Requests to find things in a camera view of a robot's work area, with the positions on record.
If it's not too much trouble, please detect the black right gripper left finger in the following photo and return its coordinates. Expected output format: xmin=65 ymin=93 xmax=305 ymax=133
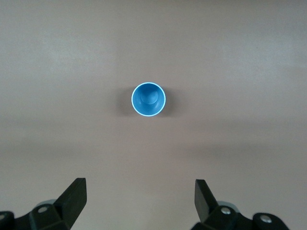
xmin=0 ymin=177 xmax=87 ymax=230

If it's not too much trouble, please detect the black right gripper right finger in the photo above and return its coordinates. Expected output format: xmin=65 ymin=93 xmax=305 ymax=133
xmin=195 ymin=179 xmax=291 ymax=230

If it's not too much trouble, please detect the blue plastic cup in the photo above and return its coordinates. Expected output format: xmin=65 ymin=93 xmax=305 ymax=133
xmin=131 ymin=81 xmax=166 ymax=117

